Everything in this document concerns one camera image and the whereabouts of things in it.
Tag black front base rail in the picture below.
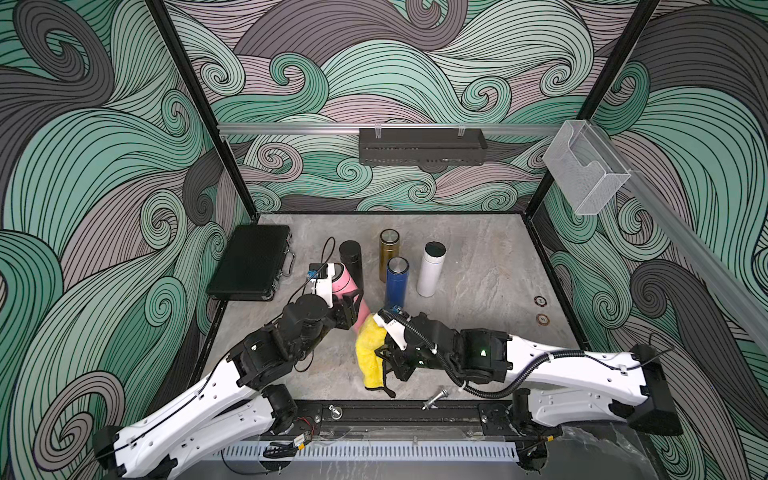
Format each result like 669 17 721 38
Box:
281 398 637 428

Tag gold thermos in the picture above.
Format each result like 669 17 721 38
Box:
379 228 400 282

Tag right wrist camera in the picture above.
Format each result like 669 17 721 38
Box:
373 306 410 351

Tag black hard case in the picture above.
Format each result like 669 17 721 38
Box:
206 224 296 302

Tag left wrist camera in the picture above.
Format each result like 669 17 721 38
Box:
307 262 335 307

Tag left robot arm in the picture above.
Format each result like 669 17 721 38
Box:
92 290 362 479

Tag black wall shelf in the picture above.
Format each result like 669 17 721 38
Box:
358 127 488 172

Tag yellow grey cleaning cloth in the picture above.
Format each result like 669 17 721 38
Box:
355 315 396 399

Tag pink thermos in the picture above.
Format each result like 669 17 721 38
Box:
331 263 371 333

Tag blue thermos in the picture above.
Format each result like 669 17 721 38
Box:
385 256 410 308

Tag white slotted cable duct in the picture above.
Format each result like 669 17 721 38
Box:
200 440 521 463

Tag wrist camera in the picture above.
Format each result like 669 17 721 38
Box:
373 306 410 351
307 262 335 307

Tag white thermos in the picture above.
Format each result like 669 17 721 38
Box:
417 241 447 298

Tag clear acrylic wall holder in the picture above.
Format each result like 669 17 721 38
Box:
543 120 631 216

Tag black thermos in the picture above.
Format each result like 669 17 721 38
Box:
339 240 364 289

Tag silver knob on rail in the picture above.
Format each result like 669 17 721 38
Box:
328 405 343 420

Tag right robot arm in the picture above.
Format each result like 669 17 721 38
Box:
372 309 683 437

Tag silver bolt on rail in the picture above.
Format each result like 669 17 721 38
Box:
422 388 449 411

